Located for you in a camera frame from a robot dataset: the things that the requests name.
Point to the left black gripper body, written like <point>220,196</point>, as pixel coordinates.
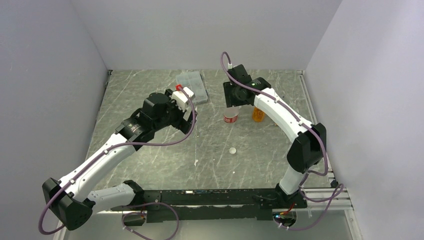
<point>174,115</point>

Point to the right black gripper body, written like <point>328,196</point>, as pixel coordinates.
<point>232,97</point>

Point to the clear bottle red label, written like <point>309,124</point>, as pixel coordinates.
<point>230,114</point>

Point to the blue white bottle cap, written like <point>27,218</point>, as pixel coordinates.
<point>232,150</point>

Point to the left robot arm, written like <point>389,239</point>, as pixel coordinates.
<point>72,198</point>

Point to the clear plastic screw box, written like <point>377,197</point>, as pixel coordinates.
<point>194,81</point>

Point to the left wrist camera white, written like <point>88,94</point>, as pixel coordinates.
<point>182,97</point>

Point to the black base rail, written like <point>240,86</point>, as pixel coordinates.
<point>214,204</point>

